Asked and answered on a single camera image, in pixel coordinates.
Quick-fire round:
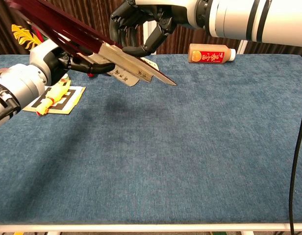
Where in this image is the white table frame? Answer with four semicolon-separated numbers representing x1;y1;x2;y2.
0;223;302;235

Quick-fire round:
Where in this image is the red-ribbed paper folding fan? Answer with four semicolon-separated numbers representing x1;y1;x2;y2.
8;0;178;88

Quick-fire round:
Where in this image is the yellow rolled paper scroll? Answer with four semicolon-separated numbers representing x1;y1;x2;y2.
35;80;71;117

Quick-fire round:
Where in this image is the cardboard black white marker card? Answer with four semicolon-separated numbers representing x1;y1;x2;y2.
22;85;86;115

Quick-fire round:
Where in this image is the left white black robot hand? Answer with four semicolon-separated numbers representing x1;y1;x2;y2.
29;39;116;87

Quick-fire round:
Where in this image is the brown pleated partition panel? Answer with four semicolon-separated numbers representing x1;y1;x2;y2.
245;40;302;62
0;0;31;57
156;21;242;55
45;0;145;55

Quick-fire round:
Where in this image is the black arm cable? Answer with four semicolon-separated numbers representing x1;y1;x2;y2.
289;95;302;235

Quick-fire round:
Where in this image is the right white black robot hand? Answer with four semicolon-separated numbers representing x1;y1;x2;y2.
109;0;199;58

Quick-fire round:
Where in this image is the colourful feather shuttlecock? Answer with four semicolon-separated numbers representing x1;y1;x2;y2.
11;21;71;83

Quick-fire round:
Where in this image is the white partition post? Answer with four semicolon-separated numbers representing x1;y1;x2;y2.
143;21;158;55
236;40;249;55

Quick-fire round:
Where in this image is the brown drink bottle red label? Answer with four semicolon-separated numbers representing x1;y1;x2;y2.
188;43;237;64

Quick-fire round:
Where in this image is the blue fabric table cover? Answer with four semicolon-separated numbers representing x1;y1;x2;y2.
0;54;302;225

